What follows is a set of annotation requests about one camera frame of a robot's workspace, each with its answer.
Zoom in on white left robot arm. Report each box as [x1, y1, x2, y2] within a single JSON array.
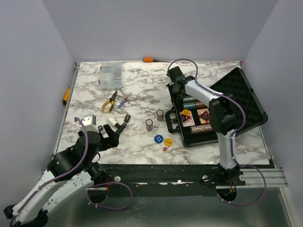
[[3, 124, 120, 227]]

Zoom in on tan 10 chip roll in case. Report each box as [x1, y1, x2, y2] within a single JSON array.
[[190, 124, 213, 134]]

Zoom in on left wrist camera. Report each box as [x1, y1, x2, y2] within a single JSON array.
[[82, 114, 98, 132]]

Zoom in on brown 100 chip roll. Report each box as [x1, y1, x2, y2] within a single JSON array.
[[145, 119, 153, 131], [156, 109, 164, 122]]

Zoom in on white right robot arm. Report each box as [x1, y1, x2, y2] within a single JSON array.
[[167, 67, 246, 185]]

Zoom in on blue small screwdriver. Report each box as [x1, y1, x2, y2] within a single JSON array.
[[118, 97, 128, 109]]

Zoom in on yellow big blind button in case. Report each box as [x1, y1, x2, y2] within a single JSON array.
[[181, 109, 191, 117]]

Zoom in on brown chip roll lower in case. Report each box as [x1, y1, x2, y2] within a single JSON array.
[[195, 101, 207, 109]]

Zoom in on orange handle screwdriver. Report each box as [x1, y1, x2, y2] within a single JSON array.
[[143, 57, 169, 63]]

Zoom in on green chip roll lower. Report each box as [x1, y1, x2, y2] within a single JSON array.
[[183, 102, 196, 110]]

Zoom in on green chip roll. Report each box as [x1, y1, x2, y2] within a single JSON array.
[[183, 102, 196, 110], [183, 96, 196, 103]]

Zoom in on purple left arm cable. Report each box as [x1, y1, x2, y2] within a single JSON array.
[[9, 116, 133, 227]]

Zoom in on yellow handle pliers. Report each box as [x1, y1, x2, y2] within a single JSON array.
[[101, 90, 118, 113]]

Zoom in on black poker set case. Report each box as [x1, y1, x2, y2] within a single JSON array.
[[165, 67, 268, 147]]

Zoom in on black angle valve white cap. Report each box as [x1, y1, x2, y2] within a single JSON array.
[[108, 114, 132, 133]]

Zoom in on green chip roll upper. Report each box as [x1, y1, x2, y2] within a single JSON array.
[[183, 96, 196, 103]]

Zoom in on blue small blind button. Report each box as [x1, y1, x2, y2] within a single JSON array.
[[154, 134, 164, 144]]

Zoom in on yellow utility knife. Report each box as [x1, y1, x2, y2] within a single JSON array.
[[62, 87, 71, 106]]

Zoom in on clear plastic organizer box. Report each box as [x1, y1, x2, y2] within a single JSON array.
[[99, 62, 123, 90]]

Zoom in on red card deck with all-in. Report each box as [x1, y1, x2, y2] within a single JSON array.
[[180, 111, 196, 127]]

